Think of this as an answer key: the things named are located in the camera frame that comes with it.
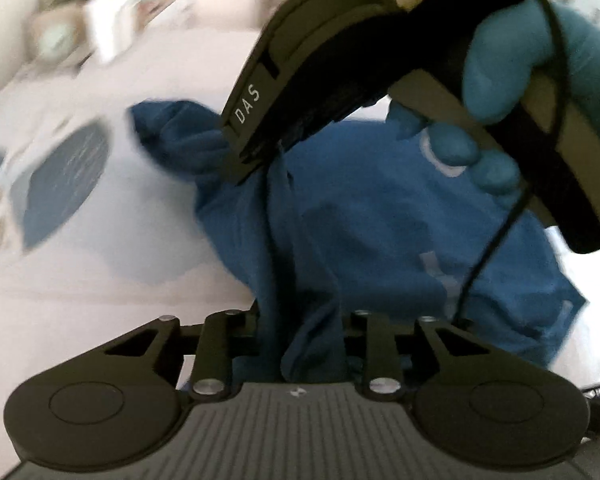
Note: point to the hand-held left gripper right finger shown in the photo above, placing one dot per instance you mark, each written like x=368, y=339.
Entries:
x=380, y=340

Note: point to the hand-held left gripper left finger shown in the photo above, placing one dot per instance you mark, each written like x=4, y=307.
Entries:
x=220, y=330

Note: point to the blue shirt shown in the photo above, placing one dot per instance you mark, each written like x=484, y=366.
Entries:
x=380, y=240

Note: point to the person's right hand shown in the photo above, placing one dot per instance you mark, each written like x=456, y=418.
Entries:
x=505, y=60

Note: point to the white plastic jug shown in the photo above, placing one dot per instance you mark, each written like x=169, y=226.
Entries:
x=112, y=25

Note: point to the white ceramic teapot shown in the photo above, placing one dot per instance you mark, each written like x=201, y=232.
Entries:
x=55, y=40

